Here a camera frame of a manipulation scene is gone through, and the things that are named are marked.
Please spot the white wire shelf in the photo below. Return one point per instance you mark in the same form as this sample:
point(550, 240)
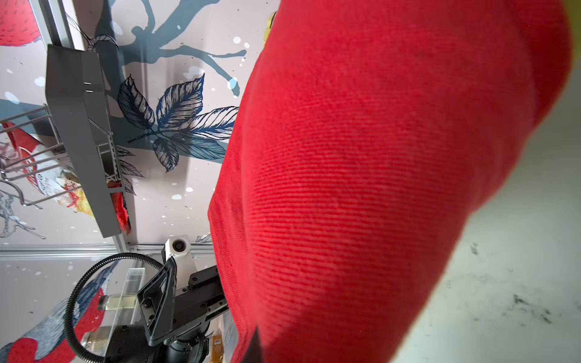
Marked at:
point(121, 309)

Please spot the yellow green garment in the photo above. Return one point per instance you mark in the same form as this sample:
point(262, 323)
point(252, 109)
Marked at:
point(269, 26)

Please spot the red garment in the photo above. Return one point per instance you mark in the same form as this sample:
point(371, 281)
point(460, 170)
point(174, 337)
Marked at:
point(368, 133)

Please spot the Chuba cassava chips bag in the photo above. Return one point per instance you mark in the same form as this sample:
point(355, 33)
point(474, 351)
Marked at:
point(45, 177)

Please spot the black wire basket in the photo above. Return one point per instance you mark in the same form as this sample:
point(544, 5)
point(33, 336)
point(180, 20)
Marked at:
point(77, 114)

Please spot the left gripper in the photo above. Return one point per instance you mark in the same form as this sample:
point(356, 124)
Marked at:
point(174, 321)

